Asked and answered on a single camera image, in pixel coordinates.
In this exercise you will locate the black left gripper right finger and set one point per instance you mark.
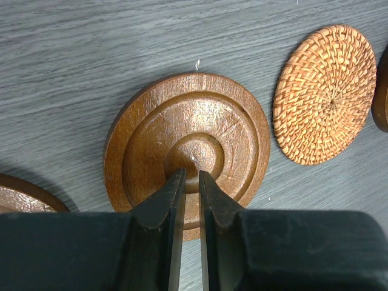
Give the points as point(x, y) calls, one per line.
point(224, 249)

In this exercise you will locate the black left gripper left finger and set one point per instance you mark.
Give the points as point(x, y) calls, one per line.
point(151, 252)

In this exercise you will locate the brown wooden coaster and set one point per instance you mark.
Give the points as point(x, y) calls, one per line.
point(195, 121)
point(18, 195)
point(379, 104)

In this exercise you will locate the woven rattan coaster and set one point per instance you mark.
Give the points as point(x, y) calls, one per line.
point(324, 94)

